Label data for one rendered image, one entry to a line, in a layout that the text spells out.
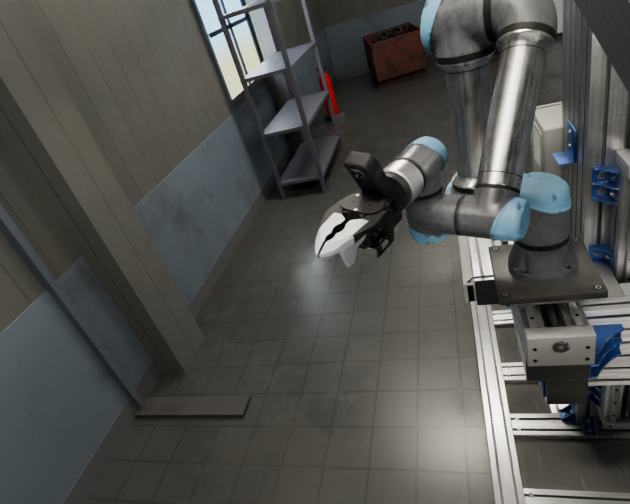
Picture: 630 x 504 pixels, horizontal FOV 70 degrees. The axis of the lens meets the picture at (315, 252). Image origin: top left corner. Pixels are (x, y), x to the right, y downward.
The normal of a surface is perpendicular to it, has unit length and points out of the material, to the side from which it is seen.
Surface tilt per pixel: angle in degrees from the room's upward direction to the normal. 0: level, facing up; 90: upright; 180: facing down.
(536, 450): 0
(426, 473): 0
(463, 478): 0
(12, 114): 90
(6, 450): 90
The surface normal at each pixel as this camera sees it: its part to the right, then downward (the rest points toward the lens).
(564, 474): -0.27, -0.81
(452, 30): -0.53, 0.61
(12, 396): 0.94, -0.12
